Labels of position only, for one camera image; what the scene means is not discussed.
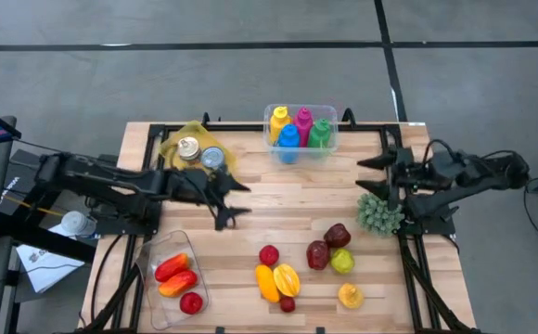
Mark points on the silver tin can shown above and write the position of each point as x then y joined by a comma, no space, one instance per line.
213,158

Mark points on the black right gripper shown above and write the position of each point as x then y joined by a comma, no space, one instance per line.
413,178

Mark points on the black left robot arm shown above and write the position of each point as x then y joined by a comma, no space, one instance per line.
102,178

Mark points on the black aluminium table frame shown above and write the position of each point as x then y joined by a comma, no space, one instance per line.
246,126

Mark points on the yellow orange mango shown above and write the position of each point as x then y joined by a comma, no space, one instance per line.
266,283

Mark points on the small red pomegranate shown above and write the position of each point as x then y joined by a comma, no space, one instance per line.
287,304

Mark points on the black case white lettering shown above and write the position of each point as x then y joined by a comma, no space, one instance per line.
16,190

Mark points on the pink squeeze bottle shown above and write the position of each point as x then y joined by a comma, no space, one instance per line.
303,123

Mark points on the yellow starfruit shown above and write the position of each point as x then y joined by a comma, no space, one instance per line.
286,280

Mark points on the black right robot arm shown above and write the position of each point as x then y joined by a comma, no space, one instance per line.
482,174

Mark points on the red round fruit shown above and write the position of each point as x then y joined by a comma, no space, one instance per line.
269,255
191,303

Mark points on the green succulent plant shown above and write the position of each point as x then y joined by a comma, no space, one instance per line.
378,215

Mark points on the yellow squeeze bottle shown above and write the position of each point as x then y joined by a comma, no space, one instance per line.
280,123

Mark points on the orange yellow fruit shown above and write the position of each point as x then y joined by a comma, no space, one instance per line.
350,296

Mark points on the yellow green fruit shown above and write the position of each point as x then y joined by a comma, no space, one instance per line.
342,260

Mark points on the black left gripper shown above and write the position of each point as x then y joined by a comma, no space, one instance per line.
195,185

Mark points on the green squeeze bottle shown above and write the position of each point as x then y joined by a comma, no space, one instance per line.
320,137

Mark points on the yellow translucent plastic bin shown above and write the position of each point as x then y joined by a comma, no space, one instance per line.
171,144

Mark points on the blue squeeze bottle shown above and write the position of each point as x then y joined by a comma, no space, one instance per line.
289,141

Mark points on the dark red pomegranate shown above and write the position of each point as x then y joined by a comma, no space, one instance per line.
318,255
337,235

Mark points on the clear plastic bin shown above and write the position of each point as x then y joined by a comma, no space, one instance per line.
333,144
167,311

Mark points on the red chili pepper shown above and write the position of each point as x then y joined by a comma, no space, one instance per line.
171,267

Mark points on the clear water bottle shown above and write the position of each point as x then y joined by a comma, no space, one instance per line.
78,223

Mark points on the black side desk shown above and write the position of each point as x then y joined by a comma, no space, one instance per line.
42,237

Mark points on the yellow rod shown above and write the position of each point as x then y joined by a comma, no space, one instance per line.
42,209

